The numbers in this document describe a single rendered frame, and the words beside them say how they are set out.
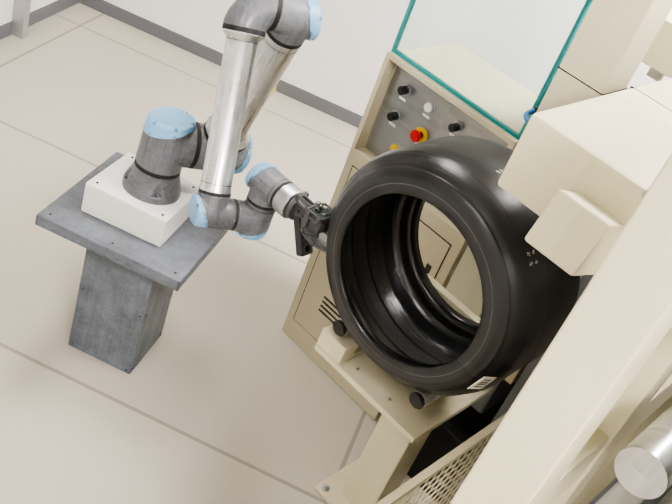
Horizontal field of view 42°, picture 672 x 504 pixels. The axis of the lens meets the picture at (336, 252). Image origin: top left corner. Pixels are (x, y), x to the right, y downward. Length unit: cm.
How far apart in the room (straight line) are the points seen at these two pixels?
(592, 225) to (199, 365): 219
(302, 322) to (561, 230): 219
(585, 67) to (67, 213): 163
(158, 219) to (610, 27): 145
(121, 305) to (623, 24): 184
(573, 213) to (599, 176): 10
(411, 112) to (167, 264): 94
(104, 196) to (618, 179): 180
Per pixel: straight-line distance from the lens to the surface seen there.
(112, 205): 282
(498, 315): 188
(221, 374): 331
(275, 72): 252
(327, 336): 229
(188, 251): 282
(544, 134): 148
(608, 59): 210
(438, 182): 188
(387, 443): 283
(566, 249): 137
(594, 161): 144
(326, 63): 516
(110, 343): 317
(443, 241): 288
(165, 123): 272
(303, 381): 339
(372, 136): 305
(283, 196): 234
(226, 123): 236
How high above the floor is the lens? 232
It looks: 34 degrees down
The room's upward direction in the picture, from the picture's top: 22 degrees clockwise
